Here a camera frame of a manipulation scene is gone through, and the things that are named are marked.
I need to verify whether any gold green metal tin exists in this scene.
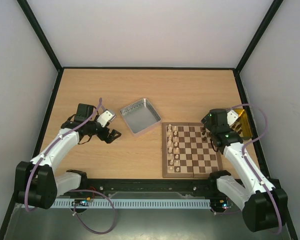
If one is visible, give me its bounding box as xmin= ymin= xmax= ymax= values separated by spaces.
xmin=230 ymin=108 xmax=253 ymax=142

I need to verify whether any silver metal tin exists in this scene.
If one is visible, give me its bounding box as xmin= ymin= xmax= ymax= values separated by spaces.
xmin=119 ymin=98 xmax=162 ymax=137

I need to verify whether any wooden chess board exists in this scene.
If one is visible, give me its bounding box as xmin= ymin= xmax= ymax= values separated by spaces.
xmin=161 ymin=122 xmax=223 ymax=179

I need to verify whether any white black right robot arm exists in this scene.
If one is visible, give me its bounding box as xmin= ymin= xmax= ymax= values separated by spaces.
xmin=201 ymin=108 xmax=288 ymax=234

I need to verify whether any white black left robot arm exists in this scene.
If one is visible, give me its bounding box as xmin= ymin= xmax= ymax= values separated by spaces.
xmin=14 ymin=103 xmax=121 ymax=212

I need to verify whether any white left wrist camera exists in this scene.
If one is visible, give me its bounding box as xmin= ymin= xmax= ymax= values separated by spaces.
xmin=96 ymin=109 xmax=116 ymax=128

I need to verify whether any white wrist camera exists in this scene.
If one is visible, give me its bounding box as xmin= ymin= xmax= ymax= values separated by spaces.
xmin=96 ymin=109 xmax=116 ymax=128
xmin=227 ymin=109 xmax=240 ymax=126

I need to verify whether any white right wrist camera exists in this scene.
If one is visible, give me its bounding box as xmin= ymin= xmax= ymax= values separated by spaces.
xmin=227 ymin=109 xmax=240 ymax=126

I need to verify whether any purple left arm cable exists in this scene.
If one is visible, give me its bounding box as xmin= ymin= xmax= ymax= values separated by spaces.
xmin=23 ymin=97 xmax=118 ymax=235

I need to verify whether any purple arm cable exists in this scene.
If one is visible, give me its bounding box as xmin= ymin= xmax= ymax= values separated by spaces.
xmin=211 ymin=103 xmax=284 ymax=235
xmin=23 ymin=97 xmax=118 ymax=235

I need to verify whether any black cage frame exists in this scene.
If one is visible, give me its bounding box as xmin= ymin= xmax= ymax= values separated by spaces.
xmin=0 ymin=0 xmax=298 ymax=240

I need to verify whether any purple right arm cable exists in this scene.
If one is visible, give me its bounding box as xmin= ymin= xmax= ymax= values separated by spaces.
xmin=211 ymin=103 xmax=284 ymax=235

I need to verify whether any black metal base rail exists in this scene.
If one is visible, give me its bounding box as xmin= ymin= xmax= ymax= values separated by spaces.
xmin=57 ymin=178 xmax=231 ymax=198

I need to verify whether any light blue slotted cable duct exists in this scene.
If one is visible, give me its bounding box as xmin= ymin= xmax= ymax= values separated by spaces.
xmin=51 ymin=198 xmax=211 ymax=209

